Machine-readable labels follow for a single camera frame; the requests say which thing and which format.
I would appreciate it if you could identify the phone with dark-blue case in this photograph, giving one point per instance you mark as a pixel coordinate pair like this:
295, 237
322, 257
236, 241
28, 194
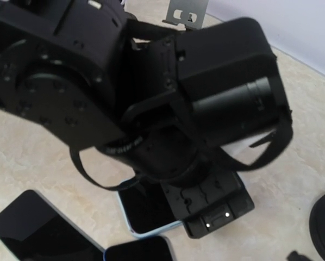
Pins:
156, 248

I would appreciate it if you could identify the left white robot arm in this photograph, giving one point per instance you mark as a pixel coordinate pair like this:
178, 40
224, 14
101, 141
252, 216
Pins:
188, 110

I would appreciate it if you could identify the phone with teal case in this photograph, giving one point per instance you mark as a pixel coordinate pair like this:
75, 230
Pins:
34, 229

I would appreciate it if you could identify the phone with light-blue case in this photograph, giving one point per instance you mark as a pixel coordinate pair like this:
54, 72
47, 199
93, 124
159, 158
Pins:
146, 210

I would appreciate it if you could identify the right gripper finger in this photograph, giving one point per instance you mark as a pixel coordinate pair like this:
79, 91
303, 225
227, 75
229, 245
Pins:
295, 256

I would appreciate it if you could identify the folding phone stand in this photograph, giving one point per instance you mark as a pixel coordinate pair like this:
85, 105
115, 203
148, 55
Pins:
190, 13

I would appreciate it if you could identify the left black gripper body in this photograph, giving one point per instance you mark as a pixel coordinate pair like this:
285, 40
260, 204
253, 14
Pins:
218, 200

